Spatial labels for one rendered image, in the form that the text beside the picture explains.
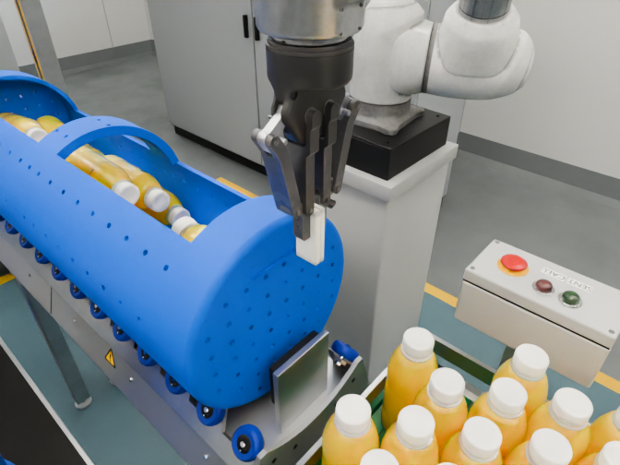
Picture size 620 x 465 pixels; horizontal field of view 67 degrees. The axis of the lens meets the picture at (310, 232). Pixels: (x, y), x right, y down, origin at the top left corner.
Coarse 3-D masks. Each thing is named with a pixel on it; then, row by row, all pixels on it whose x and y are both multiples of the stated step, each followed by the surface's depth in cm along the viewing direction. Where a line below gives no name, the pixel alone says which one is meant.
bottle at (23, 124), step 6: (0, 114) 103; (6, 114) 102; (12, 114) 102; (6, 120) 100; (12, 120) 98; (18, 120) 97; (24, 120) 97; (30, 120) 98; (18, 126) 96; (24, 126) 96; (30, 126) 96; (36, 126) 97; (24, 132) 96
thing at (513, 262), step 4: (504, 256) 68; (508, 256) 68; (512, 256) 68; (516, 256) 68; (520, 256) 68; (504, 260) 68; (508, 260) 68; (512, 260) 68; (516, 260) 68; (520, 260) 68; (524, 260) 68; (504, 264) 67; (508, 264) 67; (512, 264) 67; (516, 264) 67; (520, 264) 67; (524, 264) 67; (508, 268) 67; (512, 268) 67; (516, 268) 66; (520, 268) 66; (524, 268) 67
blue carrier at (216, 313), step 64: (0, 128) 82; (64, 128) 76; (128, 128) 80; (0, 192) 80; (64, 192) 68; (192, 192) 91; (64, 256) 68; (128, 256) 57; (192, 256) 53; (256, 256) 53; (128, 320) 59; (192, 320) 50; (256, 320) 58; (320, 320) 71; (192, 384) 54; (256, 384) 64
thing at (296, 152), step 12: (312, 120) 41; (312, 132) 42; (288, 144) 44; (300, 144) 44; (312, 144) 43; (300, 156) 44; (312, 156) 44; (300, 168) 45; (312, 168) 45; (300, 180) 45; (312, 180) 46; (300, 192) 46; (312, 192) 46; (312, 204) 47
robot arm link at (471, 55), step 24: (480, 0) 90; (504, 0) 89; (456, 24) 95; (480, 24) 93; (504, 24) 93; (432, 48) 101; (456, 48) 97; (480, 48) 95; (504, 48) 95; (528, 48) 98; (432, 72) 103; (456, 72) 101; (480, 72) 99; (504, 72) 99; (528, 72) 100; (456, 96) 107; (480, 96) 105; (504, 96) 106
